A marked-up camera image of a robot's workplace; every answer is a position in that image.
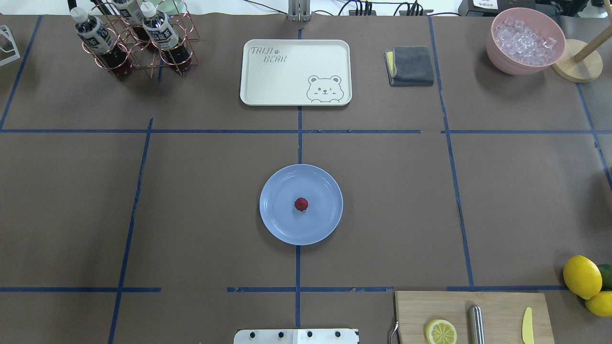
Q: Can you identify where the red strawberry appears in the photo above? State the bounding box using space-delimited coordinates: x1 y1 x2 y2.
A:
294 197 309 212

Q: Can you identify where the blue plate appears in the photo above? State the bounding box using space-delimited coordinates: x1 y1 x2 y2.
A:
259 164 344 246

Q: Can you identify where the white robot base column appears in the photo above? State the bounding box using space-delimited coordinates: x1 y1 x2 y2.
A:
233 328 360 344

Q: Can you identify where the cream bear tray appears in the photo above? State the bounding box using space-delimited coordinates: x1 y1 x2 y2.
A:
239 39 352 107

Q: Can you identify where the lemon half slice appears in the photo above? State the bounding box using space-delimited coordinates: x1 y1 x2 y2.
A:
424 319 458 344

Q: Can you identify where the green bowl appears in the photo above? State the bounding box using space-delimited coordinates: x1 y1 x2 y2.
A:
156 0 188 15

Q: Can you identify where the steel muddler black tip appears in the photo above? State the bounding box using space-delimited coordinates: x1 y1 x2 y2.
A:
469 304 486 344

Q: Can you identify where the wooden cutting board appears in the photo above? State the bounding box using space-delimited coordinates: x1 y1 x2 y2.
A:
395 291 555 344

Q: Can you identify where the tea bottle white cap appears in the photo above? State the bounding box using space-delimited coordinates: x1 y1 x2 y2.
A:
70 7 132 78

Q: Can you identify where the pink bowl of ice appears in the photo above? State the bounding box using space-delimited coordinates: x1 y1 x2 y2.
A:
487 7 566 75

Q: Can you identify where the yellow plastic knife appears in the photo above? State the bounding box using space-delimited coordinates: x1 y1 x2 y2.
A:
522 307 534 344

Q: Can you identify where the wooden cup tree stand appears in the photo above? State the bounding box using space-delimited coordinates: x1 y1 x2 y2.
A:
552 26 612 83

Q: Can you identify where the yellow lemon front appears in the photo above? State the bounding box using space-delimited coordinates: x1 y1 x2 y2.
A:
562 255 603 300

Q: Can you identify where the yellow lemon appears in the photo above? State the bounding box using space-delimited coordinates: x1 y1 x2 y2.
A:
584 291 612 317
562 255 603 300

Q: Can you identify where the yellow lemon back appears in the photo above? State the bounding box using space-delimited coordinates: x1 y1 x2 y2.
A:
584 291 612 317

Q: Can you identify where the aluminium frame post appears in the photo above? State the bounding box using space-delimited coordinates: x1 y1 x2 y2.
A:
288 0 312 22

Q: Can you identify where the copper wire bottle rack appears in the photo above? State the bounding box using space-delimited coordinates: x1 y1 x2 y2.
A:
68 0 200 80

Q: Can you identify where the white wire cup rack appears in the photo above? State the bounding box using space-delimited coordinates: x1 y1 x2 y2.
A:
0 25 21 66

